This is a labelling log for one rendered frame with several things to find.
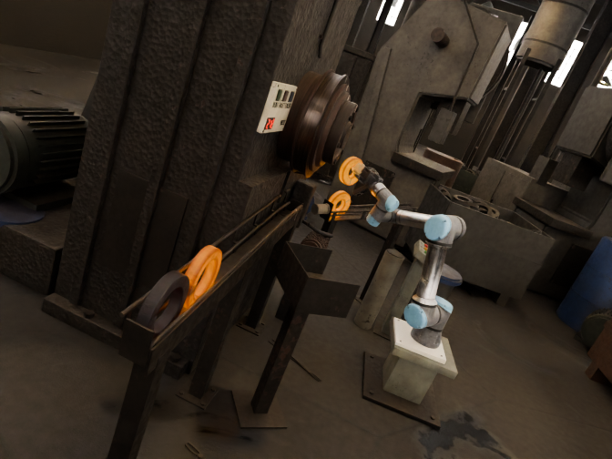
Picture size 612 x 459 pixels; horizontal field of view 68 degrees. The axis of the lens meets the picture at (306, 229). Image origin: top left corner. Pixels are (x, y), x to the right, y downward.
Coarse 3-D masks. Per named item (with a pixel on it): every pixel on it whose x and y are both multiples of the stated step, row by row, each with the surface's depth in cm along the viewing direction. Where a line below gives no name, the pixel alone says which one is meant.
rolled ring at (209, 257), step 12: (204, 252) 123; (216, 252) 127; (192, 264) 120; (204, 264) 121; (216, 264) 133; (192, 276) 119; (204, 276) 135; (216, 276) 137; (192, 288) 120; (204, 288) 133; (192, 300) 124
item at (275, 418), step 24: (288, 264) 163; (312, 264) 177; (288, 288) 159; (312, 288) 149; (336, 288) 152; (288, 312) 172; (312, 312) 154; (336, 312) 157; (288, 336) 171; (288, 360) 176; (264, 384) 179; (240, 408) 183; (264, 408) 184
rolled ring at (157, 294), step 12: (168, 276) 107; (180, 276) 110; (156, 288) 104; (168, 288) 105; (180, 288) 114; (156, 300) 103; (180, 300) 117; (144, 312) 102; (156, 312) 104; (168, 312) 117; (144, 324) 103; (156, 324) 114; (168, 324) 116; (156, 336) 110
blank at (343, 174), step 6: (348, 162) 240; (354, 162) 242; (360, 162) 245; (342, 168) 240; (348, 168) 241; (342, 174) 241; (348, 174) 243; (342, 180) 243; (348, 180) 246; (354, 180) 249
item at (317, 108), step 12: (324, 84) 180; (336, 84) 180; (348, 84) 202; (324, 96) 178; (312, 108) 177; (324, 108) 176; (312, 120) 178; (300, 132) 180; (312, 132) 178; (300, 144) 182; (312, 144) 183; (300, 156) 186; (300, 168) 194
